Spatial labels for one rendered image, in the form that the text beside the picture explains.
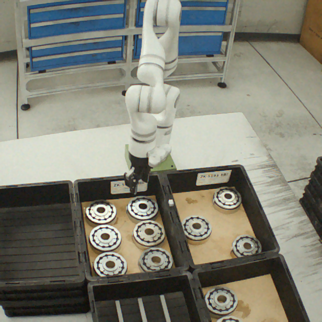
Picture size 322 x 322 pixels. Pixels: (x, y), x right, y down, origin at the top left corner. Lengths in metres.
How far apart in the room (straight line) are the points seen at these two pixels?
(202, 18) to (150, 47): 2.13
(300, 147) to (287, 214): 1.56
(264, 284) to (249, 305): 0.10
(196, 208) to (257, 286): 0.37
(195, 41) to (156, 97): 2.30
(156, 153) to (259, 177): 0.77
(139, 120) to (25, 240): 0.57
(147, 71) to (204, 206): 0.59
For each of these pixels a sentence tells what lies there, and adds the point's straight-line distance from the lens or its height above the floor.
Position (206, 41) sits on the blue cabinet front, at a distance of 3.39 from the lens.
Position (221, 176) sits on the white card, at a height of 0.89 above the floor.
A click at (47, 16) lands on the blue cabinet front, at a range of 2.98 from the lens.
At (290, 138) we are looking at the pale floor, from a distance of 3.32.
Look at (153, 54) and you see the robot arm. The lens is 1.15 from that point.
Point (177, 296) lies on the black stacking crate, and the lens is 1.29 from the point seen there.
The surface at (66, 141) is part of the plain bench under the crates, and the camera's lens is 1.92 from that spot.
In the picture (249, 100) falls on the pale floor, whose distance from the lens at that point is 3.59.
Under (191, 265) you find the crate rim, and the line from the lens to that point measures 1.23.
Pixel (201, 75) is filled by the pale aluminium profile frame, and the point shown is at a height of 0.13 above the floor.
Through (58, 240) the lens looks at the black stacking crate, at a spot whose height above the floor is 0.83.
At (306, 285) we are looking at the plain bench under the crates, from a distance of 1.58.
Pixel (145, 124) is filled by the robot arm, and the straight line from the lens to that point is 1.13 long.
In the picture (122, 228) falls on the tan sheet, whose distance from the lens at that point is 1.42.
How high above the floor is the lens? 1.96
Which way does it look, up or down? 43 degrees down
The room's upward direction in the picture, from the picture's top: 7 degrees clockwise
